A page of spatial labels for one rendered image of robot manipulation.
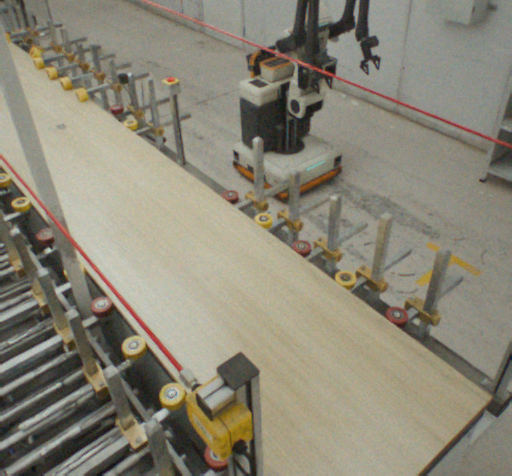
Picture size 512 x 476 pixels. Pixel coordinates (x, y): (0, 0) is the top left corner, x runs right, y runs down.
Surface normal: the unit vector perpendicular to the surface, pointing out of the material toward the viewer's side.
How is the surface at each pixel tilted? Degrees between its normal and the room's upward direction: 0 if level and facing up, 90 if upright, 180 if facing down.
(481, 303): 0
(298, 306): 0
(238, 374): 0
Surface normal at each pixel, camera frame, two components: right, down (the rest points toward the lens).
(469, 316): -0.03, -0.79
